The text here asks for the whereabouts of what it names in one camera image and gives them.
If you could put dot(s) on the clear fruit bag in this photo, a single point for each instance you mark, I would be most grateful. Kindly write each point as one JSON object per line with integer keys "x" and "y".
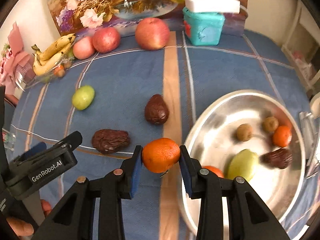
{"x": 46, "y": 73}

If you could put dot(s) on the white phone stand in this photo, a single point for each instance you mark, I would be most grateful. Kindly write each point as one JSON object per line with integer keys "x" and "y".
{"x": 311, "y": 142}

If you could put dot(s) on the white shelf unit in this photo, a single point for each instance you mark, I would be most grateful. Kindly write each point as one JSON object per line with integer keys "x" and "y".
{"x": 301, "y": 47}

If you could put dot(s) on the blue plaid tablecloth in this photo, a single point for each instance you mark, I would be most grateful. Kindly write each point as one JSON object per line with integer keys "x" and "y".
{"x": 189, "y": 78}

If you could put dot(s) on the dried red date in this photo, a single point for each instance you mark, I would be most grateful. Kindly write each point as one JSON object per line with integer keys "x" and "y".
{"x": 156, "y": 111}
{"x": 107, "y": 141}
{"x": 280, "y": 158}

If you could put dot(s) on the flower painting canvas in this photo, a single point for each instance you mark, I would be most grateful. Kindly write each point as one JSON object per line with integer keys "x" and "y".
{"x": 79, "y": 16}

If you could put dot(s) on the red apple middle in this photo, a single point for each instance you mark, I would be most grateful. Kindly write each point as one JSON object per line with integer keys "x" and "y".
{"x": 106, "y": 39}

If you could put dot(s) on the pink gift wrap bouquet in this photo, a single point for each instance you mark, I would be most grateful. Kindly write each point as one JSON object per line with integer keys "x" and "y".
{"x": 12, "y": 56}

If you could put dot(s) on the red apple left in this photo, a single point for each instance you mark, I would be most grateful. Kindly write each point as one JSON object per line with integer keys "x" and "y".
{"x": 83, "y": 49}

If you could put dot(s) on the round brown longan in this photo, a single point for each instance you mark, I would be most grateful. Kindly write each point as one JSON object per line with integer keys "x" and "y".
{"x": 244, "y": 132}
{"x": 270, "y": 124}

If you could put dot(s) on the red apple right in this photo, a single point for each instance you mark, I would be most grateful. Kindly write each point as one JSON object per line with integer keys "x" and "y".
{"x": 152, "y": 34}

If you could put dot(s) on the red apple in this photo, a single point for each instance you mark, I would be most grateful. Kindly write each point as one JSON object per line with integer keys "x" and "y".
{"x": 152, "y": 34}
{"x": 83, "y": 49}
{"x": 106, "y": 39}

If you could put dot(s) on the green jujube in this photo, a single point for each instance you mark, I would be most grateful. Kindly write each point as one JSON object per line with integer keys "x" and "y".
{"x": 83, "y": 97}
{"x": 243, "y": 165}

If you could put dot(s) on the yellow banana bunch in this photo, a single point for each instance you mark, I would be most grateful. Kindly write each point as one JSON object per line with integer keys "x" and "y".
{"x": 46, "y": 61}

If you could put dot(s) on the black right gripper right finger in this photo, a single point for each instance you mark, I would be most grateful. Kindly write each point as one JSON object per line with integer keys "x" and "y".
{"x": 249, "y": 217}

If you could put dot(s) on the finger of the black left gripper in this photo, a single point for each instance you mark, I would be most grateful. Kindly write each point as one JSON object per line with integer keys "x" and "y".
{"x": 45, "y": 166}
{"x": 41, "y": 146}

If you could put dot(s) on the round steel plate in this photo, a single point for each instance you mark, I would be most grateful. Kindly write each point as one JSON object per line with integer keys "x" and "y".
{"x": 212, "y": 141}

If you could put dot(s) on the orange mandarin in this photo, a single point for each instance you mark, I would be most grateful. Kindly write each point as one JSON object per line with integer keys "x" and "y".
{"x": 160, "y": 155}
{"x": 215, "y": 170}
{"x": 282, "y": 136}

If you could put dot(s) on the teal plastic box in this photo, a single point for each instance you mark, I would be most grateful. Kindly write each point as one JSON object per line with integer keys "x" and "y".
{"x": 203, "y": 28}

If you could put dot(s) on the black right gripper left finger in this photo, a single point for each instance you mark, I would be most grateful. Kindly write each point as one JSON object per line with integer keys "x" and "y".
{"x": 73, "y": 215}

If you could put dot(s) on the person left hand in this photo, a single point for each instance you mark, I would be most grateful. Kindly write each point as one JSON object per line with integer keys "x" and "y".
{"x": 22, "y": 228}

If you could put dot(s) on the white power strip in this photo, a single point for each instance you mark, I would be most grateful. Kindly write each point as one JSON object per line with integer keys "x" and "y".
{"x": 220, "y": 6}

